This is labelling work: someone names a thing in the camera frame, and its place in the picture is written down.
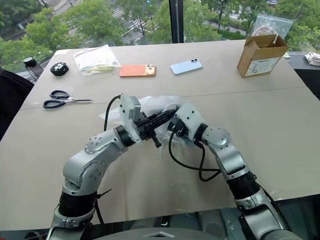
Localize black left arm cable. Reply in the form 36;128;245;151
103;94;124;133

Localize light blue smartphone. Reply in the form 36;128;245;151
170;56;204;76

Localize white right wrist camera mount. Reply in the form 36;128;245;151
174;102;206;142

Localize orange smartphone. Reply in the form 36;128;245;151
118;63;158;78

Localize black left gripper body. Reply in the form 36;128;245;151
135;112;162;149

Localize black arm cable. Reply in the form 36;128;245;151
167;129;222;182
103;94;124;133

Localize black round device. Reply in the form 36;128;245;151
50;62;68;77

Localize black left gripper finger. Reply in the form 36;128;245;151
148;109;177;122
150;114;175;131

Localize clear zip bag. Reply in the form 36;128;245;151
250;13;294;40

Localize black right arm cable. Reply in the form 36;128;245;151
167;129;222;182

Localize white crumpled cloth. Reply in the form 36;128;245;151
303;51;320;67

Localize black window frame post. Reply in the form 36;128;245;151
168;0;186;44

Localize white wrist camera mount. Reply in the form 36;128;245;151
119;93;144;144
174;102;206;142

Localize black round stand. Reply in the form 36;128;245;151
22;56;45;84

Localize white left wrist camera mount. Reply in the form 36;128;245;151
119;93;144;144

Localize brown cardboard box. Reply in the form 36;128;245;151
236;34;290;79

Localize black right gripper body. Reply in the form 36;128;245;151
167;117;189;139

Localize dark chair back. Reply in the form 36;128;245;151
0;67;35;142

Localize clear bag with papers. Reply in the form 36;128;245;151
73;44;122;76

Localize white towel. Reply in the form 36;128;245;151
137;96;185;116

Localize black handled scissors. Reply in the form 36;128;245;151
42;89;93;110

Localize translucent drawstring bag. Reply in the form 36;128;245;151
96;95;201;162

